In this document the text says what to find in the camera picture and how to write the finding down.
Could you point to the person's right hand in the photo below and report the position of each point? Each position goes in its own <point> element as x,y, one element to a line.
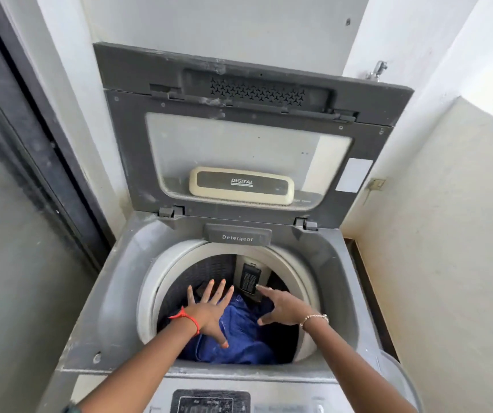
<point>288,308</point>

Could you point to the person's left hand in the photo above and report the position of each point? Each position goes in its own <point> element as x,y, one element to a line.
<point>207,311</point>

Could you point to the person's right thumb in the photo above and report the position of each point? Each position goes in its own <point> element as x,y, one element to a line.
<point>265,319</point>

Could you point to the person's left little finger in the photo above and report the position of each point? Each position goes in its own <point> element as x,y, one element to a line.
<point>190,295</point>

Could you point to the person's left middle finger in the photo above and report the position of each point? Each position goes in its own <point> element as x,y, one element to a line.
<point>219,291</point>

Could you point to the person's left thumb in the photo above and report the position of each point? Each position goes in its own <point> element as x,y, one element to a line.
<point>223,336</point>

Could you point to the person's right forearm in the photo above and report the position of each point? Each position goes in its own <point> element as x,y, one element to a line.
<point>354,365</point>

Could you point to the person's left forearm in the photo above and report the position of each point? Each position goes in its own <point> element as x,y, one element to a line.
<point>139,369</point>

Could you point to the blue garment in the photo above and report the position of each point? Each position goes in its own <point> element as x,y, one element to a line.
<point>246,335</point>

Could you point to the white lint filter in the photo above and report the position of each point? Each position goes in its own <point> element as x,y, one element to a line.
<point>250,276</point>

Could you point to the grey detergent drawer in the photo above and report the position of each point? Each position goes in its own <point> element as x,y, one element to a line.
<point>238,235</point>

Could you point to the black control panel display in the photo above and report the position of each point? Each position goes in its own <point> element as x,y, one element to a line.
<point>212,402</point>

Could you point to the grey top-load washing machine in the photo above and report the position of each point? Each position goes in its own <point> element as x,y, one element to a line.
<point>113,305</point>

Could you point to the grey washing machine lid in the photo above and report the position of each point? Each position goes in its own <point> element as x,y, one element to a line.
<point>130,137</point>

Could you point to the white sticker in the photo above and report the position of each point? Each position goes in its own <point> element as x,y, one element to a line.
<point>354,175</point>

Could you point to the dark framed glass door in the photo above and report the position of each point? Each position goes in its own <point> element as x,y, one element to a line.
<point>18,189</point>

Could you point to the metal wall tap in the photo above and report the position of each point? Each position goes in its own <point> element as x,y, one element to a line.
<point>377,70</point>

